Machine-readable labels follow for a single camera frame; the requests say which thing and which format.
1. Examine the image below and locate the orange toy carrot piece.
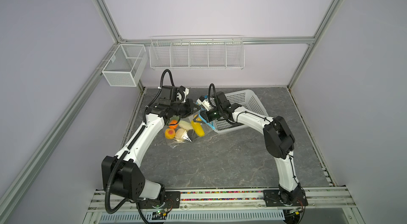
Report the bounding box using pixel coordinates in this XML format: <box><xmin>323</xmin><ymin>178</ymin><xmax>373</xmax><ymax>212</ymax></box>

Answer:
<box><xmin>168</xmin><ymin>120</ymin><xmax>179</xmax><ymax>130</ymax></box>

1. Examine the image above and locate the white toy cucumber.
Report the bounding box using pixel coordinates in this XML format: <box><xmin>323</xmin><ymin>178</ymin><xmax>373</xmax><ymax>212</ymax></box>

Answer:
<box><xmin>178</xmin><ymin>120</ymin><xmax>194</xmax><ymax>131</ymax></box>

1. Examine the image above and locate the clear zip top bag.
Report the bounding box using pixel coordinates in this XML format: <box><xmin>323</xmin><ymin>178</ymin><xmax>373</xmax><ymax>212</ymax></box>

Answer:
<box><xmin>164</xmin><ymin>99</ymin><xmax>215</xmax><ymax>148</ymax></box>

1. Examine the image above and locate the white perforated plastic basket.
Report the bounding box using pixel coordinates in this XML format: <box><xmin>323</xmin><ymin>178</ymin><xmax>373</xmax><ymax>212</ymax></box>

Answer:
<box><xmin>208</xmin><ymin>89</ymin><xmax>268</xmax><ymax>134</ymax></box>

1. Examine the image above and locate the yellow red toy peach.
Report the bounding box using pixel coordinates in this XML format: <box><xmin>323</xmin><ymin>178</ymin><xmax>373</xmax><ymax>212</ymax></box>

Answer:
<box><xmin>165</xmin><ymin>128</ymin><xmax>176</xmax><ymax>140</ymax></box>

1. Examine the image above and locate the beige toy potato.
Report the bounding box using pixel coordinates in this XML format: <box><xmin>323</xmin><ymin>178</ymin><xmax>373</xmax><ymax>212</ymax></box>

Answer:
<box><xmin>174</xmin><ymin>128</ymin><xmax>189</xmax><ymax>142</ymax></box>

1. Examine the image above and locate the yellow toy corn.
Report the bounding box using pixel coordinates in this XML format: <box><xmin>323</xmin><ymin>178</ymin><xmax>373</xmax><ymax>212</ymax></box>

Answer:
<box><xmin>191</xmin><ymin>121</ymin><xmax>205</xmax><ymax>137</ymax></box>

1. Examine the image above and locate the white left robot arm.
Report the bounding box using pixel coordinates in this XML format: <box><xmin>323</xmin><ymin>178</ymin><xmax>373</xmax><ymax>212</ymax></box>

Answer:
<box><xmin>101</xmin><ymin>83</ymin><xmax>199</xmax><ymax>214</ymax></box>

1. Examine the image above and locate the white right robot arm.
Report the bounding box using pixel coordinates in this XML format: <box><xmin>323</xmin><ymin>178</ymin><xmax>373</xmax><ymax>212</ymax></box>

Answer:
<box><xmin>197</xmin><ymin>83</ymin><xmax>308</xmax><ymax>208</ymax></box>

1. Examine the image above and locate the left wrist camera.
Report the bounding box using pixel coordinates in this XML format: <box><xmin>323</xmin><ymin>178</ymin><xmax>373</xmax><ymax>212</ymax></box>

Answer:
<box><xmin>159</xmin><ymin>86</ymin><xmax>189</xmax><ymax>106</ymax></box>

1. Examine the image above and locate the white mesh wall box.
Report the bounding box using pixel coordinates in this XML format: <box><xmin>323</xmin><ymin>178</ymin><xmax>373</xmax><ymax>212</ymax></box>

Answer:
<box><xmin>102</xmin><ymin>44</ymin><xmax>148</xmax><ymax>87</ymax></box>

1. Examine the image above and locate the white wire wall rack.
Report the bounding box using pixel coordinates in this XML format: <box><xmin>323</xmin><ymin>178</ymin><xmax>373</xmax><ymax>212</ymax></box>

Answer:
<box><xmin>149</xmin><ymin>35</ymin><xmax>245</xmax><ymax>69</ymax></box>

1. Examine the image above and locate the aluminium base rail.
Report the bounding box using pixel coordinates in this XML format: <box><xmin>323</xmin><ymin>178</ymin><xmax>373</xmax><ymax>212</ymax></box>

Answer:
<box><xmin>83</xmin><ymin>187</ymin><xmax>365</xmax><ymax>224</ymax></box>

